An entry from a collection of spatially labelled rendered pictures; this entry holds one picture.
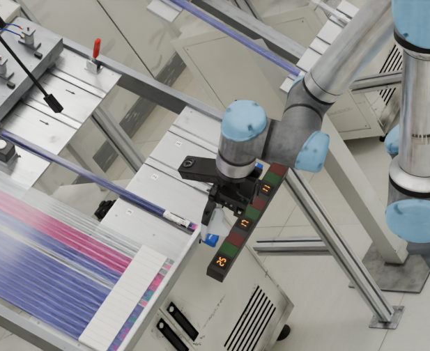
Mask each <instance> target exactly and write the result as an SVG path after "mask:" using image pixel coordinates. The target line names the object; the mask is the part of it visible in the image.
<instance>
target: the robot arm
mask: <svg viewBox="0 0 430 351"><path fill-rule="evenodd" d="M393 37H394V40H395V42H396V43H397V44H398V46H400V47H401V48H402V49H403V58H402V75H401V107H400V124H398V125H397V126H396V127H394V128H393V129H392V130H391V131H390V132H389V133H388V134H387V136H386V138H385V142H384V144H385V147H386V152H387V153H388V154H390V156H391V158H392V161H391V162H390V166H389V179H388V197H387V207H386V209H385V216H386V224H387V227H388V228H389V229H390V230H391V231H392V232H393V233H394V234H395V235H398V237H400V238H401V239H403V240H407V241H409V242H416V243H427V242H430V0H367V1H366V2H365V3H364V4H363V6H362V7H361V8H360V9H359V11H358V12H357V13H356V14H355V15H354V17H353V18H352V19H351V20H350V22H349V23H348V24H347V25H346V26H345V27H344V29H343V30H342V31H341V33H340V34H339V35H338V36H337V37H336V38H335V40H334V41H333V42H332V44H331V45H330V46H329V47H328V48H327V49H326V51H325V52H324V53H323V54H322V56H321V57H320V58H319V60H318V61H317V62H316V63H315V64H314V65H313V67H312V68H311V69H310V70H309V72H308V73H307V74H305V75H303V76H301V77H298V78H297V79H296V80H295V81H294V82H293V84H292V86H291V87H290V89H289V92H288V95H287V101H286V106H285V108H284V113H283V116H282V120H281V121H279V120H274V119H271V118H266V113H265V111H264V109H263V107H262V106H259V105H258V104H257V103H256V102H254V101H251V100H238V101H235V102H233V103H231V104H230V105H229V106H228V107H227V108H226V111H225V112H224V117H223V120H222V123H221V127H220V129H221V132H220V140H219V145H218V148H217V156H216V159H213V158H207V157H196V156H190V155H188V156H186V158H185V159H184V160H183V162H182V164H181V165H180V166H179V168H178V172H179V173H180V175H181V178H182V179H185V180H193V181H199V182H208V183H213V186H212V187H211V188H210V192H209V195H208V201H207V204H206V206H205V208H204V212H203V215H202V219H201V239H202V240H203V241H205V240H206V237H207V234H208V233H210V234H213V235H219V236H222V237H226V236H228V235H229V229H228V227H227V226H226V225H225V224H224V222H223V218H224V211H223V209H222V208H219V207H216V206H217V204H220V205H223V206H224V207H226V208H228V209H229V210H231V211H233V212H234V213H233V215H234V216H235V217H237V218H239V219H242V220H244V218H245V213H246V209H247V206H248V205H249V204H251V205H252V204H253V202H254V200H255V198H256V196H259V192H260V189H261V184H262V180H260V179H259V178H260V176H261V174H262V172H263V169H260V168H259V167H257V166H255V164H256V159H257V158H258V159H264V160H266V161H269V162H274V163H277V164H281V165H284V166H289V167H292V168H295V169H296V170H303V171H309V172H312V173H318V172H319V171H320V170H321V169H322V168H323V164H324V161H325V157H326V154H327V151H328V146H329V143H330V136H329V135H328V134H326V133H323V132H322V131H321V126H322V122H323V117H324V115H325V113H326V112H327V111H328V109H329V108H330V107H331V106H332V105H333V104H334V103H335V102H336V101H337V100H338V99H339V98H340V96H341V95H342V94H343V93H344V92H345V90H346V89H347V88H348V87H349V86H350V85H351V84H352V83H353V82H354V81H355V80H356V78H357V77H358V76H359V75H360V74H361V73H362V71H363V70H364V69H365V68H366V67H367V66H368V65H369V64H370V63H371V62H372V61H373V59H374V58H375V57H376V56H377V55H378V53H379V52H380V51H381V50H382V49H383V48H384V46H386V44H388V43H389V41H390V40H391V39H392V38H393ZM216 203H217V204H216ZM239 212H242V213H243V215H241V214H238V213H239Z"/></svg>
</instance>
